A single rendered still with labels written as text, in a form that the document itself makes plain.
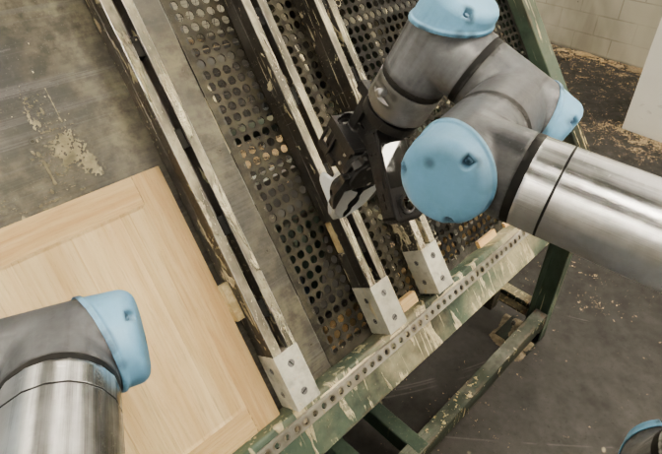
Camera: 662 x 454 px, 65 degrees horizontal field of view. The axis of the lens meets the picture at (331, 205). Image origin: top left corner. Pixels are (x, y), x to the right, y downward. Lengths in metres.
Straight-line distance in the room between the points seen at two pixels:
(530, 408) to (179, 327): 1.65
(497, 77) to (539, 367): 2.09
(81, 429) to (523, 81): 0.43
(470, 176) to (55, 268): 0.78
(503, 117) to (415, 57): 0.14
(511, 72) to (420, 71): 0.09
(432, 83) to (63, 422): 0.42
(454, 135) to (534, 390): 2.09
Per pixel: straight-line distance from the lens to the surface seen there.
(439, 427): 2.02
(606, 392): 2.55
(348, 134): 0.65
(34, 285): 1.00
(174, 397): 1.07
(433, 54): 0.53
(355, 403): 1.24
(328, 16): 1.34
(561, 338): 2.67
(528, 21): 2.00
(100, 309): 0.41
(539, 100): 0.51
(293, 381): 1.11
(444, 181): 0.39
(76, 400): 0.35
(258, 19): 1.21
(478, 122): 0.42
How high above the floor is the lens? 1.87
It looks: 35 degrees down
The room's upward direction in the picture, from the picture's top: straight up
